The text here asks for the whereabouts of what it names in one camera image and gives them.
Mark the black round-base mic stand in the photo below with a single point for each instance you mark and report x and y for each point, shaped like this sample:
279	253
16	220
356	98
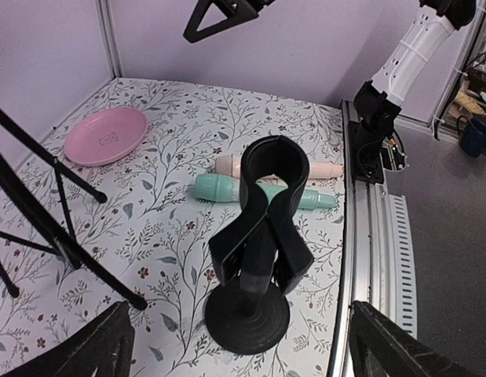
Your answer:
259	257

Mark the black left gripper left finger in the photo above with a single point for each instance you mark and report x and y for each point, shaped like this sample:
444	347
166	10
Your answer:
104	347

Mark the pink toy microphone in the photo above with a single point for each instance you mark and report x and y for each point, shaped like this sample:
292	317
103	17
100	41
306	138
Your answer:
230	166

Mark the teal toy microphone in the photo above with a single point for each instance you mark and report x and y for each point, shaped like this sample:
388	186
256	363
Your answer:
219	188

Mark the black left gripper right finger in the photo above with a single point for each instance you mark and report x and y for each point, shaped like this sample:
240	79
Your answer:
379	347

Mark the dark blue mug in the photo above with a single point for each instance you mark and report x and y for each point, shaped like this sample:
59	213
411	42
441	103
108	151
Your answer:
472	135

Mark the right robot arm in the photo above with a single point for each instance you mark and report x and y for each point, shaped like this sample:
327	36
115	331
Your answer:
377	103

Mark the pink plate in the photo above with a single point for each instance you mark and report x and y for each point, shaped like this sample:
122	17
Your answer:
105	137

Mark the black music stand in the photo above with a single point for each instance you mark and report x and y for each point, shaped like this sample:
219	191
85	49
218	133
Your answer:
63	241

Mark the aluminium front rail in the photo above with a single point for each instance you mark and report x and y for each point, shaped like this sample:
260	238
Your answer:
378	263

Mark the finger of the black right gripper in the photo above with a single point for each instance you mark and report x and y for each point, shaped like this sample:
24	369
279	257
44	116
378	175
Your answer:
211	17

